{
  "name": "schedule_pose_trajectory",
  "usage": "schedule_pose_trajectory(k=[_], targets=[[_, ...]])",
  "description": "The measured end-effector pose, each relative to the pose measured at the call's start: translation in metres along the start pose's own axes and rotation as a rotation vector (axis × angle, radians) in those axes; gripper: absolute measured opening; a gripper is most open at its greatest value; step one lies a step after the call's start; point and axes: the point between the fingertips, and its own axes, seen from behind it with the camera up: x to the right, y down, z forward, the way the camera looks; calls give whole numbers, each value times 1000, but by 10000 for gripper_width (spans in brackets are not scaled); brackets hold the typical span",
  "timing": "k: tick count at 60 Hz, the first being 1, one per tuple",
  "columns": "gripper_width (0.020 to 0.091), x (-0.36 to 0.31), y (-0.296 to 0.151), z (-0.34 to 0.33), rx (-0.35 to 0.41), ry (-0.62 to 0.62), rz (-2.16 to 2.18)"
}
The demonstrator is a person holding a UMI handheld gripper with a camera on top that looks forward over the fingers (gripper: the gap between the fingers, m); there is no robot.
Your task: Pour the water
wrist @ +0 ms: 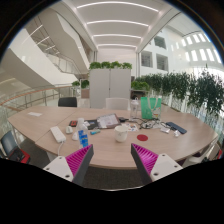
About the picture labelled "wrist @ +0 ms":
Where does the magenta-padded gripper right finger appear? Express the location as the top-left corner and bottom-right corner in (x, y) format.
(130, 143), (184, 186)

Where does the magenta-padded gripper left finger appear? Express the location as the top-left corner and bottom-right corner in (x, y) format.
(42, 143), (95, 187)

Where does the flat round red coaster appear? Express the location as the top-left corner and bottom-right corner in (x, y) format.
(136, 133), (149, 142)

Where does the clear bottle with blue label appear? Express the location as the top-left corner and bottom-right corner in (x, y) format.
(76, 117), (90, 150)

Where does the white power strip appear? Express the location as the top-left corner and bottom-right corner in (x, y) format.
(49, 125), (67, 144)

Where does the white mug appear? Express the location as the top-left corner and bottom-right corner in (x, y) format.
(114, 125), (129, 143)

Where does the green paper bag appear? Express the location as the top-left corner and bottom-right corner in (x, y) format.
(140, 96), (163, 121)

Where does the open notebook with papers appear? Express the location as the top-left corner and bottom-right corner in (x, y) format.
(85, 113), (122, 131)

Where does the clear plastic tumbler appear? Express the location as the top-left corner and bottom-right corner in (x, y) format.
(129, 98), (140, 120)

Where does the dark chair with red bag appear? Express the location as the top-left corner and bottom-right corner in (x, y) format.
(0, 130), (32, 165)

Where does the white paper sheet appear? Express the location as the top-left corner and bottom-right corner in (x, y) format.
(27, 111), (44, 118)

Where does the black office chair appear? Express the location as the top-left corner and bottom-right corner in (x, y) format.
(57, 96), (78, 108)

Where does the row of green hedge plants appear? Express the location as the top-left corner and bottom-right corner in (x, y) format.
(130, 68), (224, 118)

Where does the white planter cabinet with plants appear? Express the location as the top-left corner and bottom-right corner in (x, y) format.
(88, 60), (133, 109)

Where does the group of ceiling light strips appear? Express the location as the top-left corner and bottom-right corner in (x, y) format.
(75, 0), (160, 50)

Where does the tangled black cable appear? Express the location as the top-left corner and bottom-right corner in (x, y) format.
(135, 117), (168, 130)

